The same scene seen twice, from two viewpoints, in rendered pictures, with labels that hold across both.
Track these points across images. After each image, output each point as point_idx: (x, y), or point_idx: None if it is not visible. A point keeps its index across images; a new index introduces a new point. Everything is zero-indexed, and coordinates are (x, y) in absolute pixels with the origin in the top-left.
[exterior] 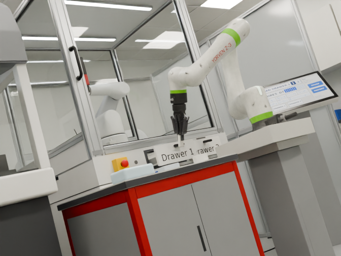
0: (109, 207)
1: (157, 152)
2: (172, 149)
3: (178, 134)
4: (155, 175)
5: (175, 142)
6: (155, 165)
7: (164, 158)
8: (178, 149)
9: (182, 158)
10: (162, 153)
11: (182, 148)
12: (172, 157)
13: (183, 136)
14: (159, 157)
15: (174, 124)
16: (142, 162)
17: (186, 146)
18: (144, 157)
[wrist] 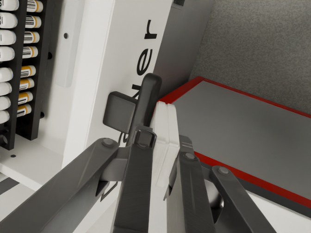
0: None
1: (86, 227)
2: (108, 135)
3: (164, 199)
4: None
5: (96, 107)
6: (45, 124)
7: (112, 182)
8: (122, 87)
9: (149, 68)
10: (98, 199)
11: (133, 45)
12: (126, 135)
13: (193, 152)
14: (102, 210)
15: (65, 232)
16: (23, 198)
17: (139, 5)
18: (7, 192)
